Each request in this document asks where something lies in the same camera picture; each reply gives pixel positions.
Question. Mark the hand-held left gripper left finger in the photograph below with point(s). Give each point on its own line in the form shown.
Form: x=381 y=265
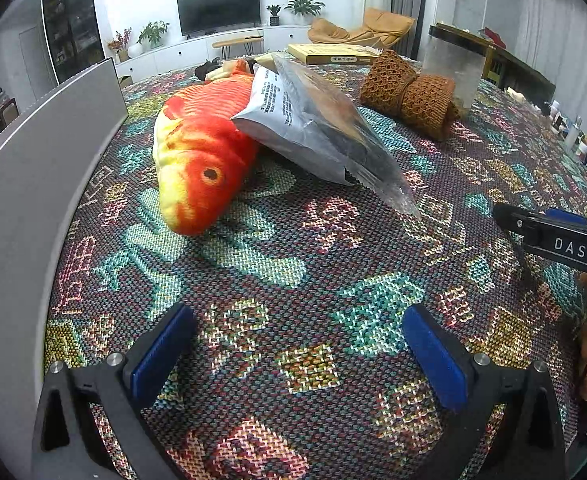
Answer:
x=161 y=355

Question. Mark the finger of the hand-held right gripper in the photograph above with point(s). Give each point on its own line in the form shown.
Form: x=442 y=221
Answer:
x=583 y=222
x=548 y=240

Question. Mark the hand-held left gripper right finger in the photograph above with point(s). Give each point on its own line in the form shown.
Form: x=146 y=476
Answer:
x=436 y=360

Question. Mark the orange plush fish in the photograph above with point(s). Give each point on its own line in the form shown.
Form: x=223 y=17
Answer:
x=198 y=150

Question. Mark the brown knitted roll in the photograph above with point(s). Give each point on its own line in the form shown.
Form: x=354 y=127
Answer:
x=403 y=90

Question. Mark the silver plastic bag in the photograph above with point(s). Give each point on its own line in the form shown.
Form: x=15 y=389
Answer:
x=303 y=125

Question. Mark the row of cosmetic bottles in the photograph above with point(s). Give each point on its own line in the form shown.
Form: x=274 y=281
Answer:
x=581 y=145

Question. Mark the patterned woven blanket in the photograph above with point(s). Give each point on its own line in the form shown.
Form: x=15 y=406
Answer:
x=298 y=270

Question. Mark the dark wooden desk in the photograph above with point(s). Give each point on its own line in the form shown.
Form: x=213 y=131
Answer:
x=518 y=72

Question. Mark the white sheer curtain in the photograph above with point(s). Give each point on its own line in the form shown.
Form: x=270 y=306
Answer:
x=563 y=35

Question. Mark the clear jar with black lid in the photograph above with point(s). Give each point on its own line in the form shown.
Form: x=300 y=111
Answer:
x=453 y=70

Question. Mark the red cloth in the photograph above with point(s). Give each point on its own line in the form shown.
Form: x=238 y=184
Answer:
x=493 y=39

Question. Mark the orange lounge chair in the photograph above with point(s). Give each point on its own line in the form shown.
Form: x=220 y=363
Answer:
x=373 y=27

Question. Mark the cardboard box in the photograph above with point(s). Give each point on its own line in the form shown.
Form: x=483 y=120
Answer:
x=125 y=81

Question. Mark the grey curtain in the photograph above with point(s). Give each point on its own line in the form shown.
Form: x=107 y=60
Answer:
x=408 y=0

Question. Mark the yellow flat box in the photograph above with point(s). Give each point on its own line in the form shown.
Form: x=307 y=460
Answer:
x=333 y=54

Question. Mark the wooden dining chair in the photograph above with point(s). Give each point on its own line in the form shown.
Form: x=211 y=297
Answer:
x=8 y=112

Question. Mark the small black cloth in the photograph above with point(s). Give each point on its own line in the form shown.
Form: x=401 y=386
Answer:
x=207 y=69

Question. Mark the white television cabinet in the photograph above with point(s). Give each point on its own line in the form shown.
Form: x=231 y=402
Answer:
x=173 y=57

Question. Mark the white round vase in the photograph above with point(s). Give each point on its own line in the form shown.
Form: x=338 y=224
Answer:
x=135 y=50

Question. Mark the red flower bouquet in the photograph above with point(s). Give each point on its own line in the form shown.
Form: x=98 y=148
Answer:
x=119 y=42

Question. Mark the green potted plant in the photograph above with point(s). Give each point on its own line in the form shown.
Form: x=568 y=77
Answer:
x=152 y=34

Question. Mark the wooden side table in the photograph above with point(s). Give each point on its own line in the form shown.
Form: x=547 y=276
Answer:
x=238 y=42

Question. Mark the large leafy potted plant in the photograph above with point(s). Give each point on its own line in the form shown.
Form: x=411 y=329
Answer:
x=303 y=5

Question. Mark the dark glass cabinet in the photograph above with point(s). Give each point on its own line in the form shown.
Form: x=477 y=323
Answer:
x=70 y=20

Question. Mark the black television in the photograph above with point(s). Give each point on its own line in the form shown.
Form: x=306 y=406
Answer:
x=218 y=10

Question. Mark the small plant in dark pot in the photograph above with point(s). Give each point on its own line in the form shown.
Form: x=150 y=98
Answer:
x=274 y=16

